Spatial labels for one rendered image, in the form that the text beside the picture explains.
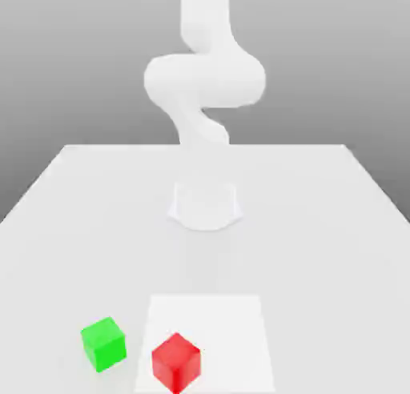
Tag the small green cube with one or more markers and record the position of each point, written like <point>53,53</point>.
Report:
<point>104,344</point>

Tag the small red cube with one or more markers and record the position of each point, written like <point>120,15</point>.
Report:
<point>176,362</point>

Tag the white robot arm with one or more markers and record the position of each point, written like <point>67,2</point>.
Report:
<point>205,80</point>

